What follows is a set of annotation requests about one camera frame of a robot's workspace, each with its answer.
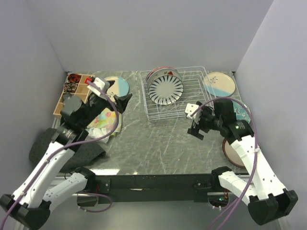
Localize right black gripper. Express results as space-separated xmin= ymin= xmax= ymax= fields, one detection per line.
xmin=188 ymin=105 xmax=223 ymax=140

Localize maroon rim beige plate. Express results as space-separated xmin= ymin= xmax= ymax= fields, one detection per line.
xmin=222 ymin=139 xmax=245 ymax=169

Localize blue striped white plate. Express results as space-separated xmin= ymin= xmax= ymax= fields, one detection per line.
xmin=147 ymin=75 xmax=184 ymax=105

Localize watermelon pattern plate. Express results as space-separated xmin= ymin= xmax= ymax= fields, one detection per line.
xmin=146 ymin=69 xmax=182 ymax=84

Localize red teal floral plate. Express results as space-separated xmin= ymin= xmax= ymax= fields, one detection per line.
xmin=232 ymin=101 xmax=251 ymax=123

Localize cream blue plate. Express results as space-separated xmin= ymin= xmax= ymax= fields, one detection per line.
xmin=105 ymin=76 xmax=130 ymax=102
xmin=203 ymin=72 xmax=236 ymax=97

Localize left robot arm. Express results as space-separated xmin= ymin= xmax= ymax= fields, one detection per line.
xmin=0 ymin=78 xmax=132 ymax=230

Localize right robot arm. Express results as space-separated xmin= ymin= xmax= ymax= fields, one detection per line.
xmin=185 ymin=97 xmax=298 ymax=229

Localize floral pastel cloth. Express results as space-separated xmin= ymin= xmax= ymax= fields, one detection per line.
xmin=87 ymin=108 xmax=116 ymax=131

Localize wooden compartment box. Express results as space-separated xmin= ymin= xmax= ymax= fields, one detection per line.
xmin=53 ymin=72 xmax=94 ymax=119

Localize red black fabric item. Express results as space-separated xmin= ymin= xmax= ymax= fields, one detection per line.
xmin=68 ymin=73 xmax=81 ymax=83

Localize patterned brown fabric item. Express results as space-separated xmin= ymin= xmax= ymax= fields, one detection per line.
xmin=63 ymin=82 xmax=78 ymax=93

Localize grey fabric item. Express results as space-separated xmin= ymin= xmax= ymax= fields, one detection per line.
xmin=62 ymin=93 xmax=72 ymax=102

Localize black table front beam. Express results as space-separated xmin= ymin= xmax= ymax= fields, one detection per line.
xmin=85 ymin=173 xmax=225 ymax=202

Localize dark dotted cloth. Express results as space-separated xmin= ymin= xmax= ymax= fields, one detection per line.
xmin=29 ymin=127 xmax=106 ymax=172

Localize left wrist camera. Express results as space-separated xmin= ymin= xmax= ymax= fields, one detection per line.
xmin=85 ymin=77 xmax=110 ymax=99

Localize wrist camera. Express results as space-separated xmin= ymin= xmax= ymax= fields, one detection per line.
xmin=85 ymin=77 xmax=110 ymax=99
xmin=185 ymin=103 xmax=201 ymax=123

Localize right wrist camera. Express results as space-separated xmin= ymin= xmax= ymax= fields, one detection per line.
xmin=185 ymin=103 xmax=201 ymax=123

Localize white wire dish rack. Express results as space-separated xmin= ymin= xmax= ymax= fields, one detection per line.
xmin=140 ymin=66 xmax=216 ymax=121

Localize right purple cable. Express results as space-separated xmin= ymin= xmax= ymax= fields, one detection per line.
xmin=190 ymin=97 xmax=259 ymax=230

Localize purple cable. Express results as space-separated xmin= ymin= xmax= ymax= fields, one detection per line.
xmin=190 ymin=97 xmax=259 ymax=230
xmin=1 ymin=81 xmax=120 ymax=230

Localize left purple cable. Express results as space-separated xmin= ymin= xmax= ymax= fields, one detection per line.
xmin=1 ymin=81 xmax=120 ymax=230

